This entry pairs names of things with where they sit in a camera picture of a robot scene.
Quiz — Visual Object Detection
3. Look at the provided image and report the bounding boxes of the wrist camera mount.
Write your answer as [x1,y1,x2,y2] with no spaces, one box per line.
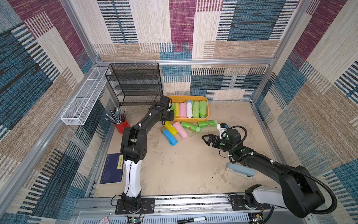
[217,123,229,139]
[158,95,172,110]

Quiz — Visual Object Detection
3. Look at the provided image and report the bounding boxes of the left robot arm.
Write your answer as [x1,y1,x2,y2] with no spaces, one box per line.
[120,102,174,213]

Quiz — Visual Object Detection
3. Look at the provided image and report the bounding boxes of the blue trash bag roll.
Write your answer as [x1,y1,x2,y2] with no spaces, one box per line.
[162,129,178,146]

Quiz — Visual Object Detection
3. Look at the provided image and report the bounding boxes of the pink roll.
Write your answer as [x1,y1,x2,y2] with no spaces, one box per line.
[173,121,189,140]
[180,103,187,118]

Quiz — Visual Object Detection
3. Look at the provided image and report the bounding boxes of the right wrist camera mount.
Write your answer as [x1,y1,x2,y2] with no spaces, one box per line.
[217,123,229,139]

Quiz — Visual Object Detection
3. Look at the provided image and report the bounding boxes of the white wire wall basket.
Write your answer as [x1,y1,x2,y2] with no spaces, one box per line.
[61,67,108,126]

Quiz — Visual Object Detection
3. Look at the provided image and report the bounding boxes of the red pen cup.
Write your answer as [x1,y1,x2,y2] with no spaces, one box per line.
[114,118,131,134]

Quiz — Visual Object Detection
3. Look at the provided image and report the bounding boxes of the fat green roll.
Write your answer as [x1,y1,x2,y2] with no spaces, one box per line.
[199,100,208,118]

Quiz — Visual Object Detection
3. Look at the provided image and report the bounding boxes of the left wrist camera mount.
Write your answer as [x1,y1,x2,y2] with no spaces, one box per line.
[158,95,172,110]

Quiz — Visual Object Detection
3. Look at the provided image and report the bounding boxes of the yellow roll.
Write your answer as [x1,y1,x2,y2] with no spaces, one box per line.
[164,121,178,136]
[174,102,180,118]

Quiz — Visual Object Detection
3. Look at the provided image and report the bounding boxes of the green roll with red label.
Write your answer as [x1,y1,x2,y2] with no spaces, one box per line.
[198,120,219,128]

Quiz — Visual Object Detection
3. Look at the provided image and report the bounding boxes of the dark blue booklet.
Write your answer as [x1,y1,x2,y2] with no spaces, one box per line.
[100,153,124,184]

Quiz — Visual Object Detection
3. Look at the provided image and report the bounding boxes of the short green roll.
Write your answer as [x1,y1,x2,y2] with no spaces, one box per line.
[181,121,201,133]

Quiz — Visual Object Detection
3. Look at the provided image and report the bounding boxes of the yellow plastic storage box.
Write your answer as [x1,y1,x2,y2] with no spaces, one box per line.
[168,95,210,123]

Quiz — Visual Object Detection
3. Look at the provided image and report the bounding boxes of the black mesh shelf rack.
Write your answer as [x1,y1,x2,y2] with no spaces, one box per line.
[105,63,163,105]

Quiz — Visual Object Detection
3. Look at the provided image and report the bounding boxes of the black marker pen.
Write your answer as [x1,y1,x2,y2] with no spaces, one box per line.
[177,217,207,224]

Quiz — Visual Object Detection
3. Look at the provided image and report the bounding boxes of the white roll with blue band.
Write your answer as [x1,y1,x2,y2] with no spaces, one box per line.
[186,100,193,118]

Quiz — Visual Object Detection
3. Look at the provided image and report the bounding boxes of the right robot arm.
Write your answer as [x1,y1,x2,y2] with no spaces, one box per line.
[202,126,338,218]

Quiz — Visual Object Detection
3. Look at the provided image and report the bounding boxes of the grey blue stapler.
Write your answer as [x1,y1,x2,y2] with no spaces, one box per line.
[226,162,255,179]

